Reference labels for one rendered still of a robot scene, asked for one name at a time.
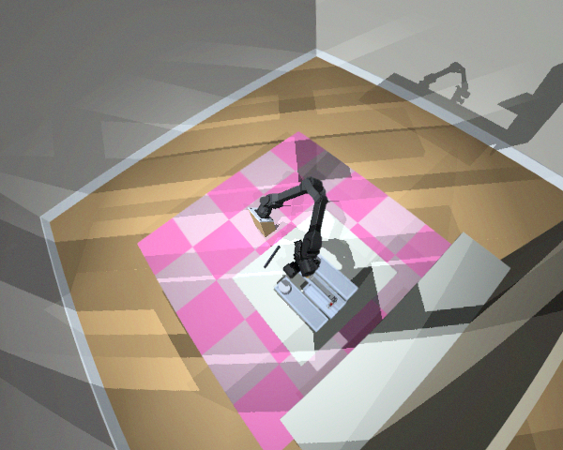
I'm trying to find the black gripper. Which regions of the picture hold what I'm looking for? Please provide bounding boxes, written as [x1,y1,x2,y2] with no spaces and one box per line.
[282,254,300,278]

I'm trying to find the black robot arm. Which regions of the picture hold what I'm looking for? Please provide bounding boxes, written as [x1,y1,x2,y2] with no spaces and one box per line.
[254,176,328,278]

